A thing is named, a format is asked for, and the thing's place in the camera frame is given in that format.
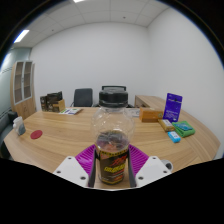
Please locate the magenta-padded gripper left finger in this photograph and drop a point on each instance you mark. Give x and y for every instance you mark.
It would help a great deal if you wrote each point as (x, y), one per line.
(71, 168)

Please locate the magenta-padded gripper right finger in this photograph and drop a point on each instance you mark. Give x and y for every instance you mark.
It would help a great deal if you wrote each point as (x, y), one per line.
(151, 168)

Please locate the clear black-capped drink bottle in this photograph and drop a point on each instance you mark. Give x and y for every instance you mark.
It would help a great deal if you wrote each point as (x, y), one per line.
(112, 146)

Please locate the small light blue box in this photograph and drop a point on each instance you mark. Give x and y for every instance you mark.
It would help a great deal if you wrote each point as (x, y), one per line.
(174, 136)

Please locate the small tan box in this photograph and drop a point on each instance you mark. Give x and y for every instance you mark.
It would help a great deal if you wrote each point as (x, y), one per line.
(166, 125)

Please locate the flat round red coaster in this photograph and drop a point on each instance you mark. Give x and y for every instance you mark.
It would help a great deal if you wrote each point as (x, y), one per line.
(36, 134)

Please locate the green flat box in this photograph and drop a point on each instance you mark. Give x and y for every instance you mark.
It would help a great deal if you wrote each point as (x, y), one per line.
(184, 128)

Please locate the orange cardboard box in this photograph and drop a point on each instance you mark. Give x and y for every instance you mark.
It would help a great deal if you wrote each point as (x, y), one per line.
(150, 114)

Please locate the white and green leaflet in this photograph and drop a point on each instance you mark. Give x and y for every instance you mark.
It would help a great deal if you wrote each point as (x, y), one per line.
(70, 111)

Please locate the brown and tan box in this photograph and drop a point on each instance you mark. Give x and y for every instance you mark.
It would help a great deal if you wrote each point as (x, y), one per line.
(59, 106)

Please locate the purple standing card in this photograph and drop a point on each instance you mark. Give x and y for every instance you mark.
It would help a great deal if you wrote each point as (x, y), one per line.
(173, 107)

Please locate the white ceramic mug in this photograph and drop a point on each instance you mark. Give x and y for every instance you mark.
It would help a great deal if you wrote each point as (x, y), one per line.
(19, 126)

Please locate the wooden side desk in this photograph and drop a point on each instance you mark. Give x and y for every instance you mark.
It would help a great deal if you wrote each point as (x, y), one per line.
(148, 100)

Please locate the black solid-back office chair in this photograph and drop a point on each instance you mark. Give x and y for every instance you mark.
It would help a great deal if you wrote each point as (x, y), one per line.
(83, 97)

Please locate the wooden glass-door cabinet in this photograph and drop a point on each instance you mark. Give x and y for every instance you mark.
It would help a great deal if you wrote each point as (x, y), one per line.
(25, 106)

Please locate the black leather sofa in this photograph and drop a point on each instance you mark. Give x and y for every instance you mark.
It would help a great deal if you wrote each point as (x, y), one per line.
(12, 115)

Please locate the black mesh-back office chair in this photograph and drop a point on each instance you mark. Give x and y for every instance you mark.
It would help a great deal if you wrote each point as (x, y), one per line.
(114, 87)

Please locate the rectangular ceiling light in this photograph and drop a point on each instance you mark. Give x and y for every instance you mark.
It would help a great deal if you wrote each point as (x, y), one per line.
(78, 1)
(21, 36)

